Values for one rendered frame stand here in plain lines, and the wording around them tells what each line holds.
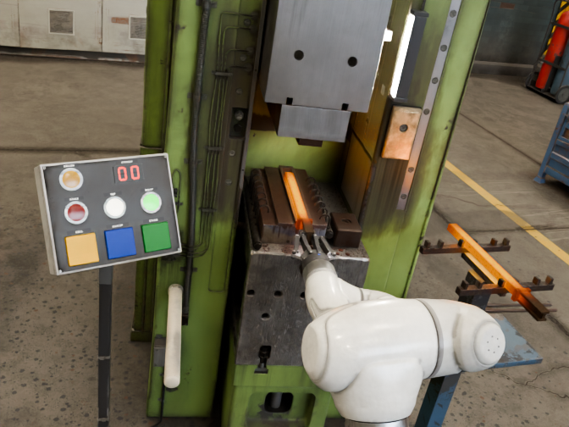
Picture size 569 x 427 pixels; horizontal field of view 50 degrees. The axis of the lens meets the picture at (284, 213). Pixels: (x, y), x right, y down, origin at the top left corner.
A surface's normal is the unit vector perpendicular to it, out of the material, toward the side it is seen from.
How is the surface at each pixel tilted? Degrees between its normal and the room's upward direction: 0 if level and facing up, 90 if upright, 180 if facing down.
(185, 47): 90
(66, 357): 0
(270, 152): 90
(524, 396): 0
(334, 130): 90
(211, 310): 90
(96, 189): 60
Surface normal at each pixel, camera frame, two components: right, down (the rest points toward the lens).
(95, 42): 0.33, 0.48
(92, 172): 0.54, -0.04
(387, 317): 0.18, -0.72
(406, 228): 0.13, 0.48
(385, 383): 0.22, 0.01
